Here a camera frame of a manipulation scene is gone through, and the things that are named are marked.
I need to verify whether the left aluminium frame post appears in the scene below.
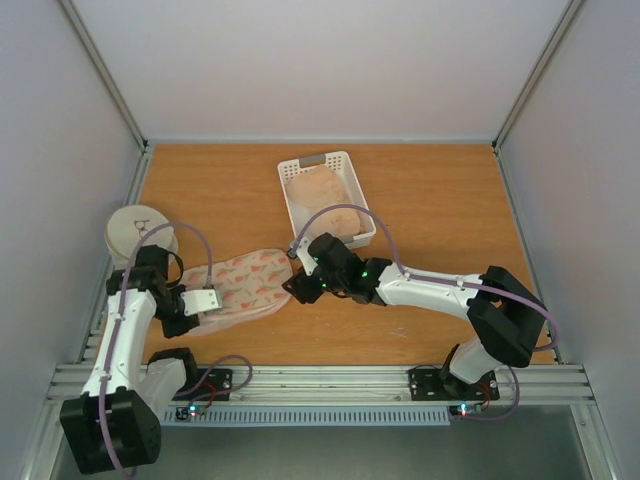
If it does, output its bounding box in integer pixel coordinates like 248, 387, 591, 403
58, 0, 151, 151

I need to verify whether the right aluminium frame post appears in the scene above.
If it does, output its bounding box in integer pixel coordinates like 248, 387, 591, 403
492, 0, 586, 151

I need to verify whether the white round mesh laundry bag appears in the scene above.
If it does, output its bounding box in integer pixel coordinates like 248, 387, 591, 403
104, 204, 168, 269

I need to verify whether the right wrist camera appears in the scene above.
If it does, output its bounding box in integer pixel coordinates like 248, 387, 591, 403
286, 237, 318, 276

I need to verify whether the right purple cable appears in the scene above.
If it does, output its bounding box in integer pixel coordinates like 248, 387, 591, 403
294, 203, 561, 351

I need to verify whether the grey slotted cable duct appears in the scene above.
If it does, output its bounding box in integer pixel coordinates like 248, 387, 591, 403
160, 405, 450, 428

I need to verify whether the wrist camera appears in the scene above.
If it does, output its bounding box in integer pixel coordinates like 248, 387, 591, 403
180, 288, 223, 316
286, 237, 318, 276

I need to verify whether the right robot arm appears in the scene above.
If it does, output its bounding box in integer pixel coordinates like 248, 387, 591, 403
283, 233, 545, 397

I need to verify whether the pink bra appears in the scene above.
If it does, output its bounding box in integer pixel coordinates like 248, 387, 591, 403
286, 165, 363, 239

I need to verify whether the aluminium frame post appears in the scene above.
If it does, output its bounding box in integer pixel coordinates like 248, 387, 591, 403
58, 0, 151, 151
492, 0, 586, 151

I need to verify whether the aluminium mounting rail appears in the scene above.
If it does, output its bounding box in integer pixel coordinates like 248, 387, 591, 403
47, 363, 594, 407

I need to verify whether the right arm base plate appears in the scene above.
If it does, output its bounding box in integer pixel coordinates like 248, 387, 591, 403
407, 365, 500, 401

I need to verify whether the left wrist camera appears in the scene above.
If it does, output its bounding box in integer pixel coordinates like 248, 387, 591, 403
180, 288, 223, 316

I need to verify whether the white plastic basket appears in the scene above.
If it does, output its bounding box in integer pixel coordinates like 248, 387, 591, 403
277, 151, 376, 249

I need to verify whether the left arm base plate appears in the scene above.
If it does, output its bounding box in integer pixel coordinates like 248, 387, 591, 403
173, 368, 233, 402

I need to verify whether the floral mesh laundry bag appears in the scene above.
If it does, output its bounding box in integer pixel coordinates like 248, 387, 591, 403
188, 249, 292, 336

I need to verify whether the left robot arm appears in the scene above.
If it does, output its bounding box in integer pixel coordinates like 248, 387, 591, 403
60, 245, 202, 475

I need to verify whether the purple cable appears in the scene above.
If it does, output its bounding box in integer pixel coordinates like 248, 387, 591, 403
97, 222, 216, 479
294, 203, 561, 351

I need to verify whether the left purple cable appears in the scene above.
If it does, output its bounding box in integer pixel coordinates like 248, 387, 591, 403
97, 222, 216, 479

